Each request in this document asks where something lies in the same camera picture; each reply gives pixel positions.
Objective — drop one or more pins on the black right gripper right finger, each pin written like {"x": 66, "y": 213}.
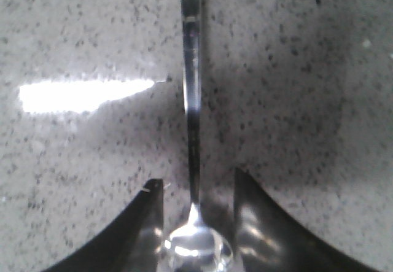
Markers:
{"x": 269, "y": 239}

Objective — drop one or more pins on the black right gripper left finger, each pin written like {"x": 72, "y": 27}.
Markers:
{"x": 131, "y": 242}

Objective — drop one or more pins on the stainless steel spoon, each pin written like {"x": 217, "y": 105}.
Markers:
{"x": 194, "y": 245}

